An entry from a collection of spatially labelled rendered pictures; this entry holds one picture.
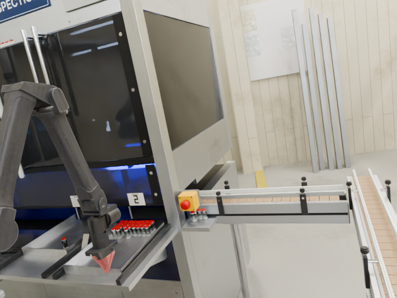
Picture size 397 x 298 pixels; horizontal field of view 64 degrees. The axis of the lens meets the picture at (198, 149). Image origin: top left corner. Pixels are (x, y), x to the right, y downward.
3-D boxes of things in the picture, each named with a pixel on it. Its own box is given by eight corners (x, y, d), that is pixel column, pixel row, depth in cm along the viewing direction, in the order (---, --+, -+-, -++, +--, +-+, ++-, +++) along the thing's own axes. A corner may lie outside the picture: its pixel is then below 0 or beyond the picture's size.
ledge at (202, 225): (194, 217, 152) (193, 213, 152) (219, 216, 147) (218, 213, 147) (182, 231, 139) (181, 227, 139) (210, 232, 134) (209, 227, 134)
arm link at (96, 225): (83, 217, 106) (96, 217, 104) (96, 210, 112) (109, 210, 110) (87, 236, 107) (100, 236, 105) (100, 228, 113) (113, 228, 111)
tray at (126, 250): (117, 229, 150) (115, 222, 149) (165, 229, 140) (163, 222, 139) (65, 273, 119) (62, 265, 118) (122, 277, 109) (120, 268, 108)
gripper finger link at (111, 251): (119, 269, 111) (114, 244, 110) (106, 281, 104) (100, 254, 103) (103, 268, 114) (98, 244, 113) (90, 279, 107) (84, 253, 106)
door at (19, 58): (9, 169, 170) (-27, 57, 158) (76, 162, 152) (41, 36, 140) (8, 169, 169) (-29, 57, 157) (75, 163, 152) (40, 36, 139)
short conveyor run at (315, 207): (189, 224, 148) (183, 194, 145) (201, 210, 162) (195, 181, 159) (350, 225, 122) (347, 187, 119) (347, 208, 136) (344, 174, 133)
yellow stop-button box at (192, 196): (186, 204, 143) (184, 189, 141) (201, 204, 140) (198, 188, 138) (180, 211, 136) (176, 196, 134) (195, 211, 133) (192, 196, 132)
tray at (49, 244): (76, 219, 171) (74, 213, 171) (115, 219, 162) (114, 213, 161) (23, 255, 141) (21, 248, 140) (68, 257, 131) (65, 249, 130)
